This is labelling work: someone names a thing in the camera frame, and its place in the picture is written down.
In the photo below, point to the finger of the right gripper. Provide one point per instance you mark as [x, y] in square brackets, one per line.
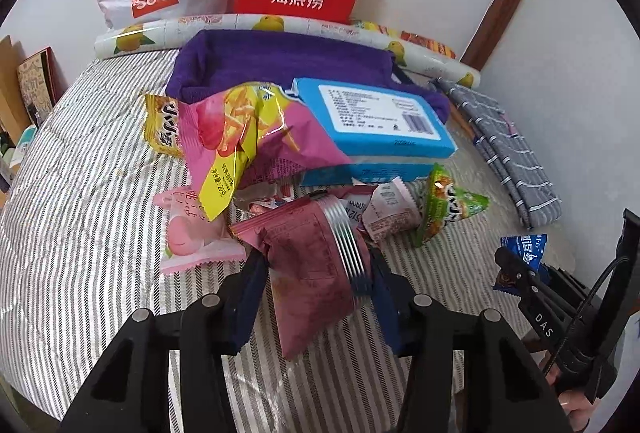
[520, 270]

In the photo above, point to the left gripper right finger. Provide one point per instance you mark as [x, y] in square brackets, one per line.
[504, 389]

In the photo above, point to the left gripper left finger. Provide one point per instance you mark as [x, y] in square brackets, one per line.
[127, 389]

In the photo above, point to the blue snack packet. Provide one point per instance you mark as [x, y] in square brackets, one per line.
[529, 250]

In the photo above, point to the green snack packet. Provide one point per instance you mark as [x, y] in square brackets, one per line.
[444, 202]

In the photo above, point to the pink peach candy packet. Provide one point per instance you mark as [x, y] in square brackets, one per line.
[191, 238]

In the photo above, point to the pink nougat snack pack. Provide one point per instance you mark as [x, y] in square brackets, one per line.
[380, 211]

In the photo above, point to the dark red snack pouch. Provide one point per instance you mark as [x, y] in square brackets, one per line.
[319, 265]

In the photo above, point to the pink yellow chips bag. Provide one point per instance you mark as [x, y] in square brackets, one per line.
[250, 133]

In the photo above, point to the person's right hand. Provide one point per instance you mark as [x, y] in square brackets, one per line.
[578, 408]

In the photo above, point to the grey checked folded cloth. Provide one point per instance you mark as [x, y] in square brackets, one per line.
[506, 151]

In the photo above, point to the striped quilted table cover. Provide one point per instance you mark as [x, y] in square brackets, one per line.
[81, 244]

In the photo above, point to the blue wet wipes pack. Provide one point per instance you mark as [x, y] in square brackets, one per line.
[383, 132]

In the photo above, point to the yellow brown snack packet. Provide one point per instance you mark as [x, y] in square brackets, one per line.
[161, 126]

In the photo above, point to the orange chips bag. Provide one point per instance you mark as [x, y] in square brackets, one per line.
[433, 45]

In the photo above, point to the brown patterned box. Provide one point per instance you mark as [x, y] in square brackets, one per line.
[37, 83]

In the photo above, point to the purple fabric basket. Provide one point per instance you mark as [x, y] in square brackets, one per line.
[214, 61]

